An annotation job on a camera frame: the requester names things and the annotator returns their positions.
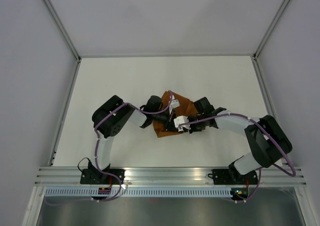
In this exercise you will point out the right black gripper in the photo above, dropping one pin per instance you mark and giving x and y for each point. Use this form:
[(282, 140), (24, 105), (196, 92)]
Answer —
[(193, 130)]

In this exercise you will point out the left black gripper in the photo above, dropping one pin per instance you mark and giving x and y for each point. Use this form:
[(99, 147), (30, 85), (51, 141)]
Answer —
[(169, 124)]

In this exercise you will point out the orange cloth napkin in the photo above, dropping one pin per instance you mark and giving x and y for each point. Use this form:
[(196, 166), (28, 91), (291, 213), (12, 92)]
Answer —
[(186, 108)]

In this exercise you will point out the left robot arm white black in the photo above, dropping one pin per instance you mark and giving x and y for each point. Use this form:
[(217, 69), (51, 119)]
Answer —
[(110, 118)]

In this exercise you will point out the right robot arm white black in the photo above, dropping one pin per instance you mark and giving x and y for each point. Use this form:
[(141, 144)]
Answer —
[(267, 141)]

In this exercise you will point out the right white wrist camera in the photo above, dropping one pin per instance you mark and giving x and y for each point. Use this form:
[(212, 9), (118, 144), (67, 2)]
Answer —
[(181, 123)]

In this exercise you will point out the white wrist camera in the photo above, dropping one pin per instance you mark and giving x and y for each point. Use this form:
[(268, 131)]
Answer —
[(174, 104), (181, 123)]

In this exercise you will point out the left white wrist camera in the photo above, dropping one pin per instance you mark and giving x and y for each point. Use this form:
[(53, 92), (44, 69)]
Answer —
[(174, 104)]

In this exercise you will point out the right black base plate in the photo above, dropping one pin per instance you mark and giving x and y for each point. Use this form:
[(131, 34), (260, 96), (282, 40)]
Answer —
[(222, 176)]

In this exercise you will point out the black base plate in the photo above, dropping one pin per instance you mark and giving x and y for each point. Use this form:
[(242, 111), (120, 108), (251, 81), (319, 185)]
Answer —
[(94, 177), (222, 176)]

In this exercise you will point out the right aluminium side rail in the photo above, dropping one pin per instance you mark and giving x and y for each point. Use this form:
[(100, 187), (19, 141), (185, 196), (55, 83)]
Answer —
[(263, 86)]

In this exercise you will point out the aluminium side rail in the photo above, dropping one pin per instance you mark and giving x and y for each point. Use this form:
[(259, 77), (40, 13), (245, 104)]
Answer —
[(65, 106), (263, 86)]

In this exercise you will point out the rear aluminium frame bar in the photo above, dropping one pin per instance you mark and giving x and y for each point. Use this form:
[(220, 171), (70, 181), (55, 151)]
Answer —
[(167, 55)]

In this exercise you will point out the white slotted cable duct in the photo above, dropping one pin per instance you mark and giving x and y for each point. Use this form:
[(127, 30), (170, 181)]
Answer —
[(154, 192)]

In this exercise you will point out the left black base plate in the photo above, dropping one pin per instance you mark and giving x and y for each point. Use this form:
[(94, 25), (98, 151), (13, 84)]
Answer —
[(94, 177)]

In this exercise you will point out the left aluminium side rail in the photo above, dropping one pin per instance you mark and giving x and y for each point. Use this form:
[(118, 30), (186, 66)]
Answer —
[(65, 106)]

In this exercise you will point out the aluminium mounting rail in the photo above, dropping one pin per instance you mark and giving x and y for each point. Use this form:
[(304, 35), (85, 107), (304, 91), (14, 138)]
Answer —
[(164, 177)]

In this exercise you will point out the right aluminium frame post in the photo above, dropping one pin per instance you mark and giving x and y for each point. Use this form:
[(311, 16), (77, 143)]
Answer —
[(272, 26)]

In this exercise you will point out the aluminium frame post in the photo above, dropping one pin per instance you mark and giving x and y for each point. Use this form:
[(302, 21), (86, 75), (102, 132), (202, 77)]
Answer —
[(62, 30), (272, 26)]

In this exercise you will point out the left aluminium frame post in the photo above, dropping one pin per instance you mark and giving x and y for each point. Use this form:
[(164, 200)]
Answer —
[(62, 30)]

